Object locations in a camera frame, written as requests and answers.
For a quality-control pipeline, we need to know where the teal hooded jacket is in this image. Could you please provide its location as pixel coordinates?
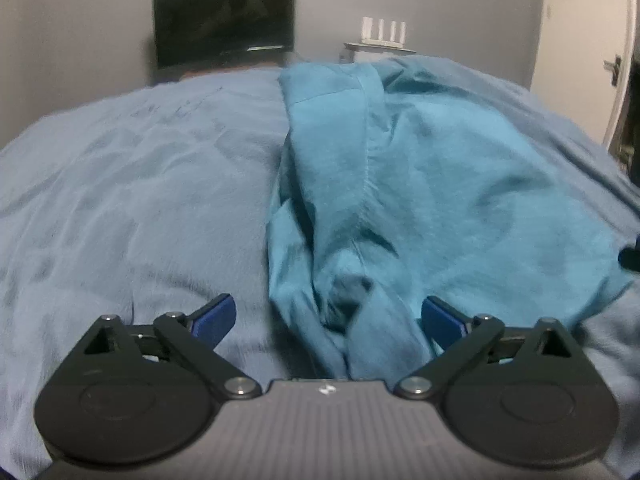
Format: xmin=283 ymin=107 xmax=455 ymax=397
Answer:
xmin=267 ymin=56 xmax=634 ymax=382

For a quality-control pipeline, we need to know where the blue fleece blanket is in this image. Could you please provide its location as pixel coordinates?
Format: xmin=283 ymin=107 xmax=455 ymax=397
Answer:
xmin=0 ymin=55 xmax=640 ymax=480

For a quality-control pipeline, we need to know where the white door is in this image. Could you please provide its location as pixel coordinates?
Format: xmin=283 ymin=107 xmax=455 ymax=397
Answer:
xmin=529 ymin=0 xmax=637 ymax=152

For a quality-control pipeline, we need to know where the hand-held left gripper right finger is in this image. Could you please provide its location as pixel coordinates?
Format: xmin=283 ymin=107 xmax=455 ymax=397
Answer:
xmin=394 ymin=296 xmax=593 ymax=402

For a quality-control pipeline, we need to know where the black door handle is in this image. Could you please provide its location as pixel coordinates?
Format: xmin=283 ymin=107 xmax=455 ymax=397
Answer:
xmin=603 ymin=54 xmax=624 ymax=87

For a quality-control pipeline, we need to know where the white router with antennas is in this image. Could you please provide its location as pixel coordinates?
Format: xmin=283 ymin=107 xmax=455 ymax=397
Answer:
xmin=360 ymin=16 xmax=407 ymax=47

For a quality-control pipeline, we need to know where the white cabinet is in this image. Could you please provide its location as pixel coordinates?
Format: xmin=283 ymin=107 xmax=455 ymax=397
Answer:
xmin=342 ymin=42 xmax=417 ymax=64

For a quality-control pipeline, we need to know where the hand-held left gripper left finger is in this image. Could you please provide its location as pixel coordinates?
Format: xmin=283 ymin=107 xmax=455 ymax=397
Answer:
xmin=62 ymin=294 xmax=263 ymax=402

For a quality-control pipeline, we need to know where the black monitor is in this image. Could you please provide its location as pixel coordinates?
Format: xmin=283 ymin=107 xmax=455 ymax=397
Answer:
xmin=151 ymin=0 xmax=297 ymax=70

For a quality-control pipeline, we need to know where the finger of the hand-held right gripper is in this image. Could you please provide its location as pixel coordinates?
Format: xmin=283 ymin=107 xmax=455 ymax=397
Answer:
xmin=617 ymin=234 xmax=640 ymax=274

